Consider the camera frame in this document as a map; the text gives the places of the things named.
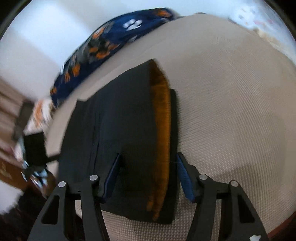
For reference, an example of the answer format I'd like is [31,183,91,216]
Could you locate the black pants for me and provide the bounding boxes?
[58,60,178,225]

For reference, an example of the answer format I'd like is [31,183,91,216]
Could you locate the beige mattress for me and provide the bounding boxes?
[46,14,295,232]

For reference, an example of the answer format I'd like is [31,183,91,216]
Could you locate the white floral pillow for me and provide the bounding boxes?
[33,98,56,128]

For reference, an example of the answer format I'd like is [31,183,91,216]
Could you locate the navy dog print blanket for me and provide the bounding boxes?
[50,8,177,108]

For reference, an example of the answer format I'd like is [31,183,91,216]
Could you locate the white patterned sheet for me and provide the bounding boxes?
[229,2,293,54]

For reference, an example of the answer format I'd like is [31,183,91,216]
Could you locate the beige floral curtain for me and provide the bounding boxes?
[1,80,34,163]

